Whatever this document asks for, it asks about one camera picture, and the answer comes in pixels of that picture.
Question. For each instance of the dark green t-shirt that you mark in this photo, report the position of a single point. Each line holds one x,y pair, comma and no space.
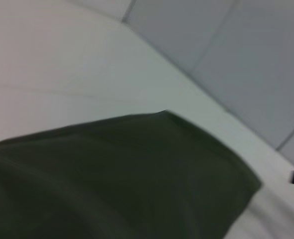
112,179

